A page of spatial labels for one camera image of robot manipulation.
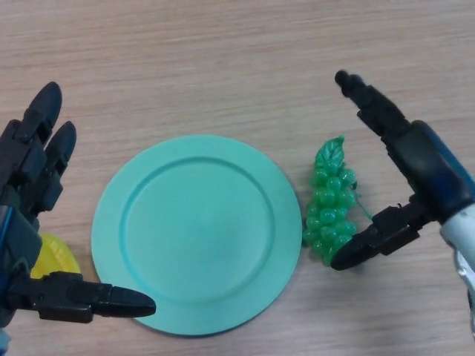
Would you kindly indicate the yellow starfruit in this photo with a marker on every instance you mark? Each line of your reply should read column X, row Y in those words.
column 55, row 256

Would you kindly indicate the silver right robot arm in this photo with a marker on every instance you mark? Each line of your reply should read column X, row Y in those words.
column 464, row 252

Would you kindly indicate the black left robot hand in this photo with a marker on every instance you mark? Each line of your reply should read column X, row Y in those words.
column 22, row 167

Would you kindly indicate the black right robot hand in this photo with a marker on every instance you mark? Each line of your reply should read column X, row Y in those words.
column 426, row 167

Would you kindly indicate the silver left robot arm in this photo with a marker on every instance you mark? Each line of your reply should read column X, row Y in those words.
column 3, row 343

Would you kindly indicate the round green plate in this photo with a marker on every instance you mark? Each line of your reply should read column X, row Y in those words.
column 196, row 233

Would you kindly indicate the green grapes bunch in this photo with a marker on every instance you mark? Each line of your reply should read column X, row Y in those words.
column 328, row 207

